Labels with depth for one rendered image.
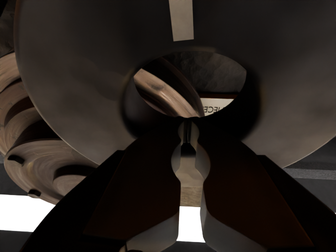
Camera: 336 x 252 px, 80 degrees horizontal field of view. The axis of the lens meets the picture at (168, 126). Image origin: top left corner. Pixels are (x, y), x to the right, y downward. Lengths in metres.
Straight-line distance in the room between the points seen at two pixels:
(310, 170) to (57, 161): 5.95
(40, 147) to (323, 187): 9.47
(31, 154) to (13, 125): 0.07
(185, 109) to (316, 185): 9.21
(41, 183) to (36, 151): 0.13
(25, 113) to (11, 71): 0.07
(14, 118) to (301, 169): 5.89
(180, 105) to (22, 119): 0.26
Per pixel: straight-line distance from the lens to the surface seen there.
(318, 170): 6.23
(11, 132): 0.45
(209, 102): 0.51
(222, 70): 0.49
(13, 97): 0.41
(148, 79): 0.31
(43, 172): 0.44
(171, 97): 0.33
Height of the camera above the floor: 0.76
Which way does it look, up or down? 46 degrees up
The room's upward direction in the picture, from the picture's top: 180 degrees counter-clockwise
